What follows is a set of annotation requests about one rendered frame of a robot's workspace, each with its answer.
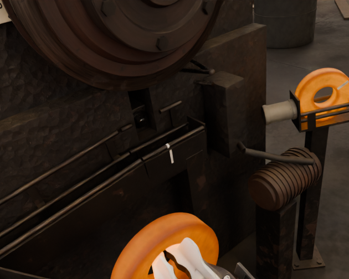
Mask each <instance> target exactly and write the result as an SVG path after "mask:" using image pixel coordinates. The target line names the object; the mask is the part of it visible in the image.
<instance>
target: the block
mask: <svg viewBox="0 0 349 279"><path fill-rule="evenodd" d="M203 81H210V82H214V86H205V85H203V92H204V103H205V109H206V120H207V131H208V142H209V146H210V148H211V149H213V150H215V151H216V152H218V153H220V154H222V155H223V156H225V157H227V158H233V157H235V156H236V155H238V154H239V153H241V151H240V150H239V149H238V147H237V143H238V142H242V144H243V145H244V146H245V147H246V148H247V116H246V95H245V79H244V78H243V77H240V76H236V75H233V74H230V73H226V72H224V71H220V72H217V73H215V74H214V75H211V76H209V77H206V78H204V79H203Z"/></svg>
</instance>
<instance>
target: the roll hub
mask: <svg viewBox="0 0 349 279"><path fill-rule="evenodd" d="M81 1H82V3H83V5H84V7H85V9H86V11H87V13H88V15H89V16H90V18H91V19H92V20H93V22H94V23H95V24H96V25H97V26H98V27H99V28H100V30H101V31H103V32H104V33H105V34H106V35H107V36H108V37H110V38H111V39H113V40H114V41H116V42H118V43H120V44H122V45H125V46H127V47H130V48H134V49H136V50H140V51H144V52H148V53H163V52H167V51H170V50H173V49H176V48H179V47H180V46H182V45H184V44H185V43H187V42H188V41H190V40H191V39H192V38H193V37H194V36H195V35H196V34H197V33H198V32H199V31H200V30H201V29H202V27H203V26H204V25H205V23H206V21H207V20H208V18H209V16H210V14H211V13H209V14H205V12H204V10H203V5H204V2H205V1H208V0H112V2H113V3H114V4H115V6H116V10H115V15H111V16H108V17H106V16H105V15H104V14H103V12H102V11H101V5H102V2H104V1H108V0H81ZM162 36H164V37H166V38H167V40H168V41H169V43H168V47H167V49H164V50H159V48H158V47H157V46H156V43H157V38H159V37H162Z"/></svg>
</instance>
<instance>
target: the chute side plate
mask: <svg viewBox="0 0 349 279"><path fill-rule="evenodd" d="M170 150H172V155H173V163H172V162H171V156H170ZM201 150H203V158H206V157H207V145H206V135H205V131H204V130H203V131H201V132H199V133H197V134H196V135H194V136H192V137H190V138H188V139H186V140H184V141H182V142H181V143H179V144H177V145H175V146H173V147H171V148H169V149H167V150H166V151H164V152H162V153H160V154H158V155H156V156H154V157H153V158H151V159H149V160H147V161H145V167H146V169H145V167H144V165H143V163H142V164H140V165H139V166H137V167H136V168H134V169H133V170H131V171H130V172H128V173H127V174H125V175H124V176H122V177H121V178H119V179H118V180H116V181H115V182H113V183H112V184H110V185H109V186H107V187H106V188H104V189H103V190H101V191H99V192H98V193H96V194H95V195H93V196H92V197H91V198H89V199H88V200H86V201H84V202H83V203H81V204H80V205H78V206H77V207H76V208H74V209H73V210H71V211H70V212H68V213H66V214H65V215H63V216H62V217H61V218H59V219H58V220H56V221H55V222H53V223H51V224H50V225H48V226H47V227H46V228H44V229H43V230H41V231H40V232H38V233H36V234H35V235H33V236H32V237H30V238H29V239H28V240H26V241H24V242H23V243H21V244H20V245H18V246H17V247H15V248H14V249H12V250H11V251H9V252H8V253H6V254H5V255H3V256H2V257H0V267H2V268H7V269H10V270H15V271H19V272H24V273H28V274H31V275H32V274H33V273H35V272H36V271H37V270H39V269H40V268H41V267H43V266H44V265H46V264H47V263H49V262H50V261H51V260H53V259H54V258H56V257H57V256H58V255H60V254H61V253H63V252H64V251H65V250H67V249H68V248H70V247H71V246H73V245H74V244H75V243H77V242H78V241H80V240H81V239H82V238H84V237H85V236H86V235H88V234H89V233H91V232H92V231H94V230H95V229H97V228H98V227H99V226H101V225H102V224H103V223H105V222H106V221H108V220H109V219H111V218H112V217H113V216H115V215H116V214H118V213H119V212H120V211H122V210H123V209H125V208H126V207H127V206H129V205H130V204H132V203H133V202H135V201H136V200H137V199H139V198H140V197H142V196H143V195H144V194H146V193H147V192H149V191H150V190H151V189H153V188H155V187H156V186H158V185H160V184H162V183H163V182H165V181H167V180H168V179H170V178H172V177H174V176H175V175H177V174H178V173H180V172H182V171H184V170H185V169H187V166H186V159H187V158H189V157H190V156H192V155H194V154H196V153H198V152H199V151H201Z"/></svg>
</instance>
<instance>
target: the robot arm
mask: <svg viewBox="0 0 349 279"><path fill-rule="evenodd" d="M165 256H166V257H168V258H169V259H171V260H172V261H173V262H174V263H175V265H176V267H177V268H178V269H179V270H181V271H182V272H184V273H185V274H186V275H187V276H188V277H189V279H236V278H235V277H234V276H233V275H232V274H231V273H230V272H228V271H227V270H225V269H223V268H221V267H219V266H216V265H213V264H211V263H208V262H206V261H205V260H204V259H203V258H202V257H201V253H200V250H199V248H198V246H197V245H196V244H195V242H194V241H193V240H191V239H190V238H188V237H186V238H184V239H183V241H182V242H181V243H180V244H175V245H172V246H170V247H168V248H166V249H165V250H164V251H162V252H161V253H160V254H159V255H158V256H157V257H156V259H155V260H154V262H153V263H152V268H153V274H154V277H155V279H178V278H177V277H176V275H175V271H174V268H173V266H172V265H171V264H169V263H168V262H167V261H166V258H165ZM234 273H235V274H236V276H237V277H238V278H237V279H244V277H245V275H246V276H247V277H248V278H249V279H255V278H254V277H253V276H252V275H251V274H250V273H249V271H248V270H247V269H246V268H245V267H244V266H243V265H242V264H241V263H240V262H238V263H237V266H236V268H235V271H234Z"/></svg>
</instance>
